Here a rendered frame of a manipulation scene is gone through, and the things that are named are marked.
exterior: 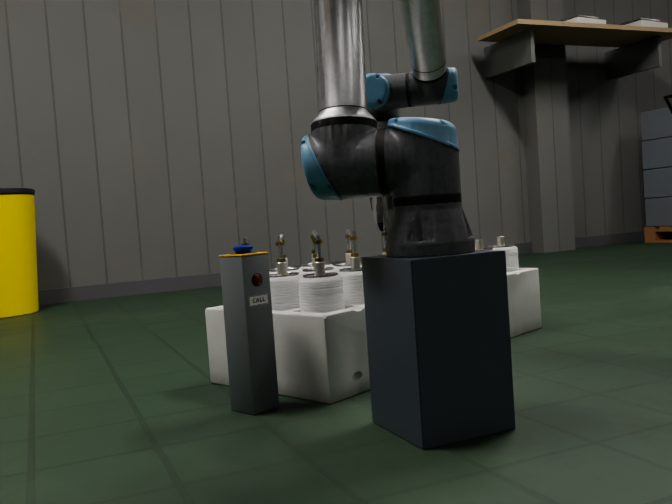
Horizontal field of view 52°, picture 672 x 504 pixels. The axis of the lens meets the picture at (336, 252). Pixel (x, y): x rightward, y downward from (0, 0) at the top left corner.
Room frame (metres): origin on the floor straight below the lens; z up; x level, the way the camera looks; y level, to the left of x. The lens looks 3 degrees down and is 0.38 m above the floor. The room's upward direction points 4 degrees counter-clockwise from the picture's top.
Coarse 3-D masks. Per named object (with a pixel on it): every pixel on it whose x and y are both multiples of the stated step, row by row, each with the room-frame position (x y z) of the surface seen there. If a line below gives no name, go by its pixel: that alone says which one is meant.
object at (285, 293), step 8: (272, 280) 1.51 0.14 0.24; (280, 280) 1.51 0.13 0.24; (288, 280) 1.51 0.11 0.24; (296, 280) 1.52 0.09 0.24; (272, 288) 1.51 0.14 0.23; (280, 288) 1.51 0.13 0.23; (288, 288) 1.51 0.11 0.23; (296, 288) 1.52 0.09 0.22; (272, 296) 1.51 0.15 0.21; (280, 296) 1.51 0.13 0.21; (288, 296) 1.51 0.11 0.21; (296, 296) 1.52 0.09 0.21; (272, 304) 1.51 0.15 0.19; (280, 304) 1.51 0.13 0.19; (288, 304) 1.51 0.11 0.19; (296, 304) 1.52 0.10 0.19
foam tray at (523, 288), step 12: (516, 276) 1.96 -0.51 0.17; (528, 276) 2.01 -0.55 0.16; (516, 288) 1.96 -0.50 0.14; (528, 288) 2.00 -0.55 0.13; (516, 300) 1.95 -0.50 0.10; (528, 300) 2.00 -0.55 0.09; (516, 312) 1.95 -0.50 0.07; (528, 312) 2.00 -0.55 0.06; (540, 312) 2.05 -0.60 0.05; (516, 324) 1.95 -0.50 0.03; (528, 324) 2.00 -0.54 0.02; (540, 324) 2.05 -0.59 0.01
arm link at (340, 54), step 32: (320, 0) 1.22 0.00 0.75; (352, 0) 1.21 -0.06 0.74; (320, 32) 1.21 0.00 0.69; (352, 32) 1.20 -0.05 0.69; (320, 64) 1.21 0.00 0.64; (352, 64) 1.19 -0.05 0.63; (320, 96) 1.21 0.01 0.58; (352, 96) 1.19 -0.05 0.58; (320, 128) 1.18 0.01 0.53; (352, 128) 1.16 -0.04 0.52; (320, 160) 1.17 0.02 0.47; (352, 160) 1.15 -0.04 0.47; (320, 192) 1.19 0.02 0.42; (352, 192) 1.18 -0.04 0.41
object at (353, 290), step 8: (344, 272) 1.53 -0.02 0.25; (352, 272) 1.52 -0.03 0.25; (360, 272) 1.52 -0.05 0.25; (344, 280) 1.52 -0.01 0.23; (352, 280) 1.52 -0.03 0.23; (360, 280) 1.52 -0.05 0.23; (344, 288) 1.53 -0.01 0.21; (352, 288) 1.52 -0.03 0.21; (360, 288) 1.51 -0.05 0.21; (344, 296) 1.53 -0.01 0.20; (352, 296) 1.52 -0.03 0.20; (360, 296) 1.51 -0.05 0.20; (352, 304) 1.52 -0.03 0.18; (360, 304) 1.51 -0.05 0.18
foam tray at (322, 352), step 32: (288, 320) 1.44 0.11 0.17; (320, 320) 1.37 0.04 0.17; (352, 320) 1.43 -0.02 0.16; (224, 352) 1.59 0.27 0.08; (288, 352) 1.44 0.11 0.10; (320, 352) 1.38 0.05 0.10; (352, 352) 1.42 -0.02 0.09; (224, 384) 1.59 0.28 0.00; (288, 384) 1.45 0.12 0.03; (320, 384) 1.38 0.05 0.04; (352, 384) 1.42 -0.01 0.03
